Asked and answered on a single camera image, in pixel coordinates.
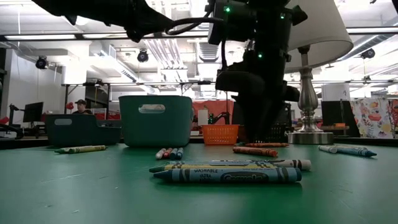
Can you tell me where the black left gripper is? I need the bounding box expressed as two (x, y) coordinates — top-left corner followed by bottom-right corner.
(215, 70), (301, 142)

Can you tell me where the orange crayon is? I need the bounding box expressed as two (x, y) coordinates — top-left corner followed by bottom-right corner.
(232, 146), (279, 158)
(244, 142), (290, 148)

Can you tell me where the tall teal plastic bin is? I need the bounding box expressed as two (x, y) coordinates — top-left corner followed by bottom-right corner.
(118, 95), (193, 147)

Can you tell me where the black plastic basket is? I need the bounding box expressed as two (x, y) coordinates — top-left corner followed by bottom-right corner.
(238, 124), (289, 144)

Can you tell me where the orange plastic basket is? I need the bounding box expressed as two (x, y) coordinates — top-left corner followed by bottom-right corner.
(201, 124), (241, 146)

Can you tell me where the orange red panel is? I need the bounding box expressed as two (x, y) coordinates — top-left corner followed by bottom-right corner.
(192, 100), (234, 126)

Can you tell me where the large white crayon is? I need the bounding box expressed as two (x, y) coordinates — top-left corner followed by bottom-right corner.
(211, 159), (312, 171)

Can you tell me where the white cylindrical container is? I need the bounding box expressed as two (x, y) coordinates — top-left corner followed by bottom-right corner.
(198, 108), (208, 126)

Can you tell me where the large blue crayon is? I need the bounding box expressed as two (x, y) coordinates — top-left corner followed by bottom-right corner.
(152, 167), (303, 184)

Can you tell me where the black computer monitor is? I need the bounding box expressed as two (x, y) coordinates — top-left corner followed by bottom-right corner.
(321, 100), (355, 138)
(23, 101), (45, 123)

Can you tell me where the white cylindrical column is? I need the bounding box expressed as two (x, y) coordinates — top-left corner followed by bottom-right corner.
(322, 83), (351, 101)

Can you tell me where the large green crayon yellow wrapper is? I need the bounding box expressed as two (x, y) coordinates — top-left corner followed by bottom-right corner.
(149, 164), (280, 174)

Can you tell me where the silver lamp white shade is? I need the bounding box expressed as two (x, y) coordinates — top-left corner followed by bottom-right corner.
(284, 0), (354, 146)

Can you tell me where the floral patterned cloth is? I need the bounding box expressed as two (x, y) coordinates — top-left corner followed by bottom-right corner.
(349, 98), (398, 139)

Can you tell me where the dark shelving unit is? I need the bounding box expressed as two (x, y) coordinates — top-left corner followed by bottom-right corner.
(84, 85), (109, 110)

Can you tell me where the person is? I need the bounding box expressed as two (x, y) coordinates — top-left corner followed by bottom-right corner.
(72, 99), (93, 115)

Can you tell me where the dark teal stepped bin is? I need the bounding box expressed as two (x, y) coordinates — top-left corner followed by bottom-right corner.
(45, 114), (122, 147)

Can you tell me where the black metal frame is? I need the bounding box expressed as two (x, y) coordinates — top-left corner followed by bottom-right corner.
(62, 80), (398, 125)

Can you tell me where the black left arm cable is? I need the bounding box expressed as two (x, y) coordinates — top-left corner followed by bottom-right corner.
(164, 17), (227, 72)

